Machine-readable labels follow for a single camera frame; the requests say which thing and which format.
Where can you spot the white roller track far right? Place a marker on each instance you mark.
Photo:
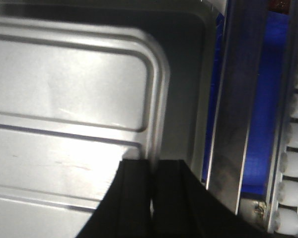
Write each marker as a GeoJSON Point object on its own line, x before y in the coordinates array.
{"type": "Point", "coordinates": [286, 191]}

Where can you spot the large grey metal tray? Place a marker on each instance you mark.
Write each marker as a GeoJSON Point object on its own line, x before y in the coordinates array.
{"type": "Point", "coordinates": [186, 31]}

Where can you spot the steel roller rack frame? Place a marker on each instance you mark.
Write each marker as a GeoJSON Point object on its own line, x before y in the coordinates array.
{"type": "Point", "coordinates": [243, 36]}

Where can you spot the blue bin below rack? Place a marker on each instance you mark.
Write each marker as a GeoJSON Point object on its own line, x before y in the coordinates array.
{"type": "Point", "coordinates": [264, 111]}

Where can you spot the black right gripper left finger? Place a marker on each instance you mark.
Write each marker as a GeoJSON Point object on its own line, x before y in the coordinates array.
{"type": "Point", "coordinates": [124, 212]}

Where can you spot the small silver ribbed tray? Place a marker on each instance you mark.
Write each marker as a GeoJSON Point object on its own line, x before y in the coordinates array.
{"type": "Point", "coordinates": [75, 100]}

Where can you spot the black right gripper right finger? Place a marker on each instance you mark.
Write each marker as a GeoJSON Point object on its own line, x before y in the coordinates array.
{"type": "Point", "coordinates": [183, 208]}

